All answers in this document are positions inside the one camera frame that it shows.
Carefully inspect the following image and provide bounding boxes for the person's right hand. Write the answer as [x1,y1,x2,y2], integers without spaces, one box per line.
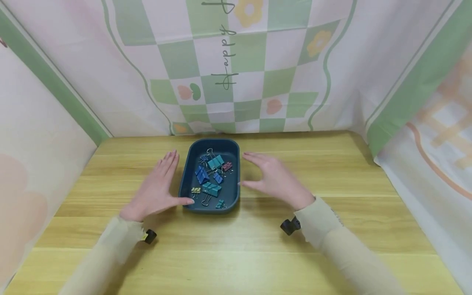
[239,152,317,212]

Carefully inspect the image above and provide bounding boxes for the person's left hand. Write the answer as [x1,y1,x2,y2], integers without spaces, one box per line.
[119,150,195,223]

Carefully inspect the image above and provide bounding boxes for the person's right forearm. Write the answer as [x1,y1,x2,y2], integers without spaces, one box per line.
[294,197,407,295]

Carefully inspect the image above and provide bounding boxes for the person's left forearm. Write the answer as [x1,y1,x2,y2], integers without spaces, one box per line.
[58,216,149,295]

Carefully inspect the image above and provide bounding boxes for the dark blue plastic tray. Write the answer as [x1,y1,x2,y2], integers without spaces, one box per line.
[178,138,241,215]

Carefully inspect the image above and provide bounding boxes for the pile of coloured binder clips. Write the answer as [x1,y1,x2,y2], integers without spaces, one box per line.
[191,148,234,209]

